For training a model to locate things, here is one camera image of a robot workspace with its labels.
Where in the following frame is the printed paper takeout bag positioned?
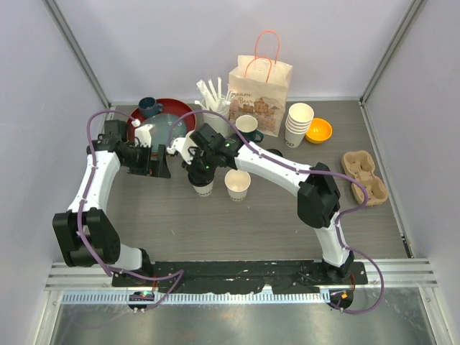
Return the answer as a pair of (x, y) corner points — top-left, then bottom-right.
(229, 39), (293, 137)

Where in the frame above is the blue grey plate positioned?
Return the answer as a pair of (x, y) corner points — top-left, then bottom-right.
(142, 114), (188, 155)

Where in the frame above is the white paper cup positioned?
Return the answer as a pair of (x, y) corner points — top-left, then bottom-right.
(193, 181), (213, 197)
(224, 170), (252, 201)

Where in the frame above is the white straw holder cup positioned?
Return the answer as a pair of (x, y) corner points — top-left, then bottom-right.
(203, 101), (230, 137)

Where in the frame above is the stack of black cup lids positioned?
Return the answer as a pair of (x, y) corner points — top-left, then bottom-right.
(263, 148), (283, 159)

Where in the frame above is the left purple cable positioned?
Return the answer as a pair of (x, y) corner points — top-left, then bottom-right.
(86, 110), (185, 311)

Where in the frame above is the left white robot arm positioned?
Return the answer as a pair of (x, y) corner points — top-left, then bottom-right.
(52, 120), (170, 287)

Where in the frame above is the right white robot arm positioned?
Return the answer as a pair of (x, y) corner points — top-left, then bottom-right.
(169, 124), (354, 284)

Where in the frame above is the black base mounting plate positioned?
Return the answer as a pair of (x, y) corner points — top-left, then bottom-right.
(111, 259), (370, 294)

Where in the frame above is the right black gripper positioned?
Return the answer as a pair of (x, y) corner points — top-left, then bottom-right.
(182, 148), (218, 183)

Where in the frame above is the wrapped white straw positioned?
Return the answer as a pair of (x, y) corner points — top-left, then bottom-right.
(195, 77), (235, 113)

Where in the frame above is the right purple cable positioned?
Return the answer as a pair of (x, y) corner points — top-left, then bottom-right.
(167, 110), (385, 316)

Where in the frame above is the black lid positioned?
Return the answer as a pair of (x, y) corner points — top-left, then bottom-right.
(188, 175), (213, 187)

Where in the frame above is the blue mug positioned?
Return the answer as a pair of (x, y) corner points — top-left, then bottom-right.
(138, 97), (163, 118)

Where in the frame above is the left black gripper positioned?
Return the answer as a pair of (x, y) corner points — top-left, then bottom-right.
(122, 142), (170, 178)

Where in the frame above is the dark green mug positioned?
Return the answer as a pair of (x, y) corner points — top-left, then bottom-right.
(235, 114), (264, 143)

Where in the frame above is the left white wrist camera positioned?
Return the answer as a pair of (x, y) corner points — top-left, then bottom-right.
(134, 124), (153, 147)

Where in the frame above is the brown cardboard cup carrier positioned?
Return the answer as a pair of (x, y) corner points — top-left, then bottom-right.
(341, 150), (388, 206)

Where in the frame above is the red round tray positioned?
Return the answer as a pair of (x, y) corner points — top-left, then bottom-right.
(131, 98), (196, 132)

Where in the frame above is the stack of white paper cups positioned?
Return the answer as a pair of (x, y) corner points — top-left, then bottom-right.
(285, 103), (314, 148)

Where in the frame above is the purple cable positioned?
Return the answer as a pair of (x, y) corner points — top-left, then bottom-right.
(86, 110), (185, 311)
(167, 110), (385, 316)

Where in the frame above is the orange bowl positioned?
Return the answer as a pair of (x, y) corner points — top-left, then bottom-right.
(305, 118), (334, 144)

